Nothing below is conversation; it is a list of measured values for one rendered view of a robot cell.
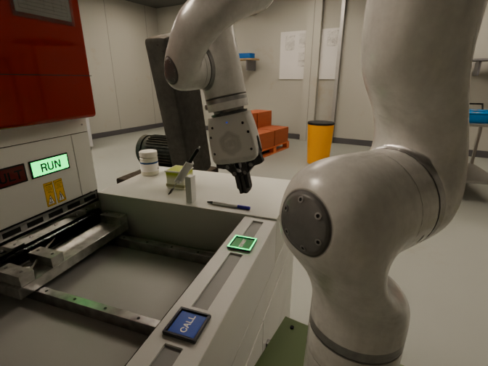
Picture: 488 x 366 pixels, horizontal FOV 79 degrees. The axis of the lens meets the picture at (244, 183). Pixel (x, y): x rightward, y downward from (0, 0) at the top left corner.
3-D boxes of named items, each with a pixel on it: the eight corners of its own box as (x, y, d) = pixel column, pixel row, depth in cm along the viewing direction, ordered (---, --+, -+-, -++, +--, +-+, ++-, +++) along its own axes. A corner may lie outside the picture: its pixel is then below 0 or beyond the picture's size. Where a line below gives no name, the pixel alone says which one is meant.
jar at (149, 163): (137, 175, 120) (134, 152, 116) (148, 170, 126) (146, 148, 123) (152, 177, 117) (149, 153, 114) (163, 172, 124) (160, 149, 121)
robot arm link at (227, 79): (218, 96, 54) (254, 90, 60) (202, 17, 51) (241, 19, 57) (194, 103, 60) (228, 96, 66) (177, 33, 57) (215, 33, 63)
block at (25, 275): (-3, 280, 70) (-7, 269, 69) (11, 271, 73) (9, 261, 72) (21, 287, 68) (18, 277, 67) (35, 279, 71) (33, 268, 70)
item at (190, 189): (175, 201, 94) (171, 160, 89) (181, 197, 97) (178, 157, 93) (192, 204, 92) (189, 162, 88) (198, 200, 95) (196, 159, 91)
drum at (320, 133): (308, 157, 533) (311, 119, 510) (333, 161, 513) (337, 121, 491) (301, 163, 497) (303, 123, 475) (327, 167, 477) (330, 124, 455)
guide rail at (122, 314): (11, 293, 75) (7, 282, 74) (19, 287, 77) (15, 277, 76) (186, 348, 60) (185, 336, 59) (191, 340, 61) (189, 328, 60)
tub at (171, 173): (165, 188, 105) (163, 170, 103) (176, 181, 112) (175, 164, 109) (184, 191, 103) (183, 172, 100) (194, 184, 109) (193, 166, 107)
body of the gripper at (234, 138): (197, 113, 60) (210, 167, 62) (245, 104, 56) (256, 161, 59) (213, 110, 66) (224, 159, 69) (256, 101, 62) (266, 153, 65)
